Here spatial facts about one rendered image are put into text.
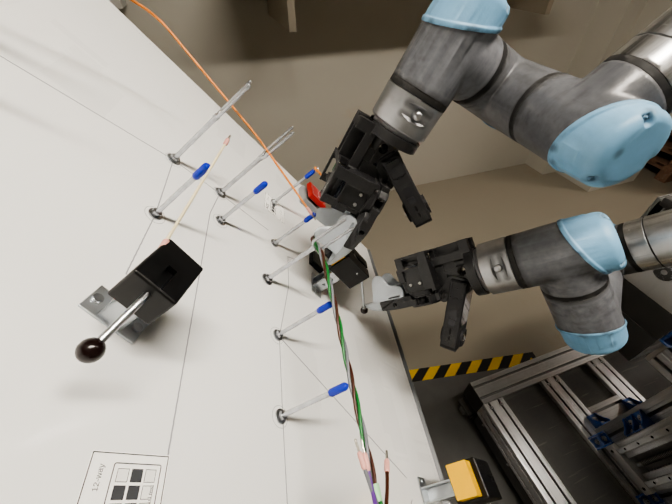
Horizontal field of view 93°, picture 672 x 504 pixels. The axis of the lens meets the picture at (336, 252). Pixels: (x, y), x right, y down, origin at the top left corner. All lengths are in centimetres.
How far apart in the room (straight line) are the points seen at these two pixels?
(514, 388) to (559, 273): 114
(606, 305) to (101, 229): 55
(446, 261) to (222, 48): 178
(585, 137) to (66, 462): 44
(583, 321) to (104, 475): 50
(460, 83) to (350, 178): 16
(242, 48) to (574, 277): 190
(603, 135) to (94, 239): 43
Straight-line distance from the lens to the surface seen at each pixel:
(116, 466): 27
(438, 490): 61
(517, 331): 204
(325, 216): 50
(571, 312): 51
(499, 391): 156
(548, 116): 39
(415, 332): 184
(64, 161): 38
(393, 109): 40
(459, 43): 39
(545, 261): 46
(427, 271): 50
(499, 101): 43
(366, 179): 41
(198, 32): 206
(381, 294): 55
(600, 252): 46
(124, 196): 38
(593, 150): 36
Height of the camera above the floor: 152
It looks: 44 degrees down
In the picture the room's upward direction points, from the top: straight up
